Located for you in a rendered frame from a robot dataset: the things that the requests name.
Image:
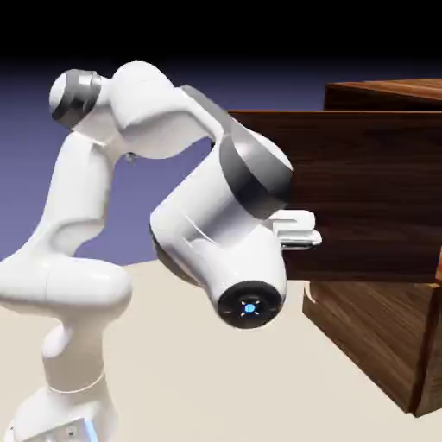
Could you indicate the dark wood cabinet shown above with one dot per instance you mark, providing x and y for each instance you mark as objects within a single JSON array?
[{"x": 380, "y": 93}]

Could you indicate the small dark wood cabinet door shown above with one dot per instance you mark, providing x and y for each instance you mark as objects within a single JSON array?
[{"x": 373, "y": 331}]

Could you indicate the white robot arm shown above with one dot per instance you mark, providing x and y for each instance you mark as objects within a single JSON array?
[{"x": 193, "y": 221}]

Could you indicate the large dark wood cabinet door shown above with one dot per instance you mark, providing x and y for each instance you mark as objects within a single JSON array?
[{"x": 362, "y": 165}]

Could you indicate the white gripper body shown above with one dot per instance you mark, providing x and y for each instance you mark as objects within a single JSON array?
[{"x": 304, "y": 238}]

